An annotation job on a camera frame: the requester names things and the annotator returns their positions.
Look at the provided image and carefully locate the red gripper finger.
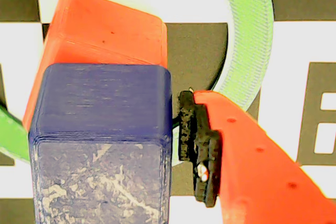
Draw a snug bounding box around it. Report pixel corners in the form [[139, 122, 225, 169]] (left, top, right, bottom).
[[178, 90, 336, 224]]

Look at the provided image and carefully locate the blue cube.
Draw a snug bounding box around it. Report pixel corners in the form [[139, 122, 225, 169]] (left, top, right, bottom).
[[28, 63, 173, 224]]

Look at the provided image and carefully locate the red cube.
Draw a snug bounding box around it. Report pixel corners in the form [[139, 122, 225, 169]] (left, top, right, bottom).
[[22, 0, 168, 132]]

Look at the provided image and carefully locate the black white marker board mat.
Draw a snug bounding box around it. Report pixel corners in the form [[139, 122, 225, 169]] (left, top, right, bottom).
[[0, 0, 336, 224]]

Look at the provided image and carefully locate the green flat ring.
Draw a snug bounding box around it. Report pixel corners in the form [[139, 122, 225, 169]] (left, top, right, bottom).
[[0, 0, 274, 163]]

